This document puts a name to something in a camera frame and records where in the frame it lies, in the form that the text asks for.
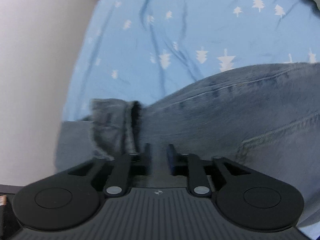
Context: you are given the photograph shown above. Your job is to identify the blue denim pants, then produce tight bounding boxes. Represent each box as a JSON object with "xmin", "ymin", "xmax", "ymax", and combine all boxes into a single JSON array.
[{"xmin": 89, "ymin": 62, "xmax": 320, "ymax": 222}]

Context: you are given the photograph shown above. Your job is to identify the bed with blue tree-print sheet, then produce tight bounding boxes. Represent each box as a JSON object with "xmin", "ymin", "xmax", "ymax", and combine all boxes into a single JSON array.
[{"xmin": 56, "ymin": 0, "xmax": 320, "ymax": 240}]

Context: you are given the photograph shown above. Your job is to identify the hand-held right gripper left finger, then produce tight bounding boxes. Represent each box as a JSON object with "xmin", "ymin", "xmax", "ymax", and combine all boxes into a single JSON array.
[{"xmin": 67, "ymin": 143, "xmax": 152, "ymax": 197}]

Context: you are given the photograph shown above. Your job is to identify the dark object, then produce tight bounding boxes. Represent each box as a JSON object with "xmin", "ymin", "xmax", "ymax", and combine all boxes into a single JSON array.
[{"xmin": 0, "ymin": 184, "xmax": 24, "ymax": 240}]

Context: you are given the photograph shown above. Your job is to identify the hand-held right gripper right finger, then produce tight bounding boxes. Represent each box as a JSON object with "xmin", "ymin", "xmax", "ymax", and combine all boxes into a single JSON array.
[{"xmin": 167, "ymin": 144, "xmax": 252, "ymax": 197}]

